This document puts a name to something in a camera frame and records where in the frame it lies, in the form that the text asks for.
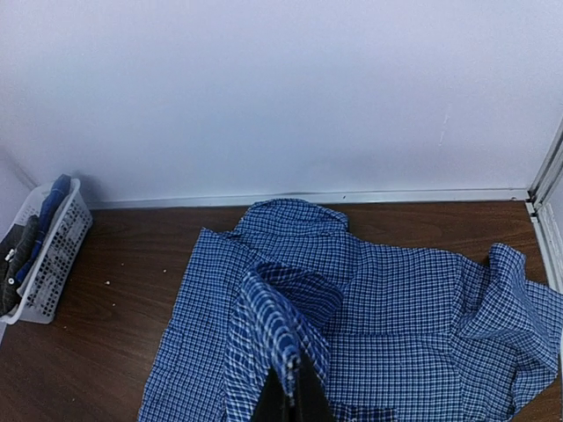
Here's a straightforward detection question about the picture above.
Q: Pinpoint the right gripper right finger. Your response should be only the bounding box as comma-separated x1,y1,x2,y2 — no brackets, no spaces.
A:
292,354,334,422

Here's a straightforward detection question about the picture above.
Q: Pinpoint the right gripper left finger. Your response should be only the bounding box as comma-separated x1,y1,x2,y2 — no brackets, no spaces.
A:
251,368,294,422

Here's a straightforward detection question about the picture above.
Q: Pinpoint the blue plaid long sleeve shirt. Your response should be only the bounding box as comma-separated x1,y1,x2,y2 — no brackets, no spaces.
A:
138,200,562,421

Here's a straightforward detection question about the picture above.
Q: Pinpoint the white plastic laundry basket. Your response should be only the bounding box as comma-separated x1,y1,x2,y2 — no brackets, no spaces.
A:
1,178,93,325

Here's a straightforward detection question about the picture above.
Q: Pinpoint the black shirt in basket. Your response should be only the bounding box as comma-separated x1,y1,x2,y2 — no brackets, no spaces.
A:
1,215,40,317

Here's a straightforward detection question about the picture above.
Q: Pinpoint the dark blue plaid shirt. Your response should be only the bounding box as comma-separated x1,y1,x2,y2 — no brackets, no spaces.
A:
27,174,71,266

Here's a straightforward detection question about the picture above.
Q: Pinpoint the right aluminium frame post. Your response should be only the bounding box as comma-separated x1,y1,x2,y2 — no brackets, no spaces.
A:
526,123,562,293

